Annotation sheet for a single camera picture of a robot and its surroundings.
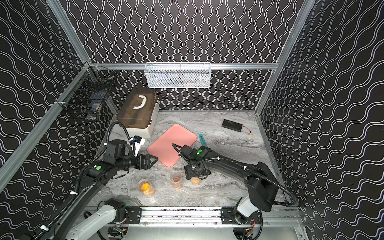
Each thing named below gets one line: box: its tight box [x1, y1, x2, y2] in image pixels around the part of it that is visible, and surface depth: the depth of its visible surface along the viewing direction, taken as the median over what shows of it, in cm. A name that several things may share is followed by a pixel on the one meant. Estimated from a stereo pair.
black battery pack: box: [221, 119, 243, 133], surface depth 112 cm
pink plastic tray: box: [147, 124, 197, 168], surface depth 108 cm
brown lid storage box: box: [117, 87, 160, 139], surface depth 105 cm
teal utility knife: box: [199, 133, 208, 147], surface depth 105 cm
